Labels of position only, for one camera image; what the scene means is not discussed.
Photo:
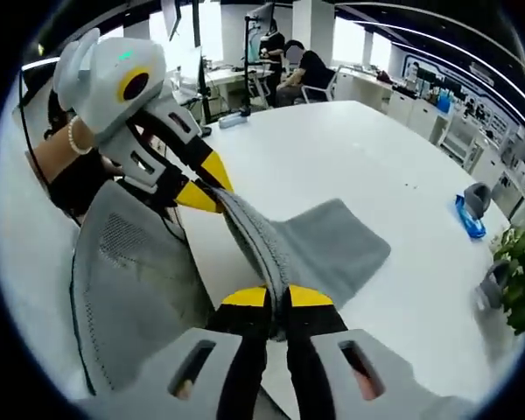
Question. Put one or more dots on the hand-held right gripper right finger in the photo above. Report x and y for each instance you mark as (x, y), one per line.
(310, 350)

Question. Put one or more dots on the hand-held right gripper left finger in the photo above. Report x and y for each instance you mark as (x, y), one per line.
(245, 350)

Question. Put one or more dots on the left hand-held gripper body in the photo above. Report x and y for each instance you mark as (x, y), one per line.
(109, 79)

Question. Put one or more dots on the grey towel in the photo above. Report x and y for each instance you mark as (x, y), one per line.
(324, 245)

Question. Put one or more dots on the light blue pencil case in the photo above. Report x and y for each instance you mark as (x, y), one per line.
(233, 120)

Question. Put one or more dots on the person's black sleeve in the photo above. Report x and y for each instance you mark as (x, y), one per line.
(81, 184)

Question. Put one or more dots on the black monitor stand pole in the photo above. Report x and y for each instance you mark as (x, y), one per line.
(247, 65)

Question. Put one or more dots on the grey mesh office chair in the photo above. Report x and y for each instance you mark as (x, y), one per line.
(135, 284)

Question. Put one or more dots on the white office chair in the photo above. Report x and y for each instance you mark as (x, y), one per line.
(326, 85)

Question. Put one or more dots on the white table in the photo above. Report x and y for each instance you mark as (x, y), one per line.
(354, 166)

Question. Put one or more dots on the blue wipes packet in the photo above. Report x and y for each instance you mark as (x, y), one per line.
(469, 219)

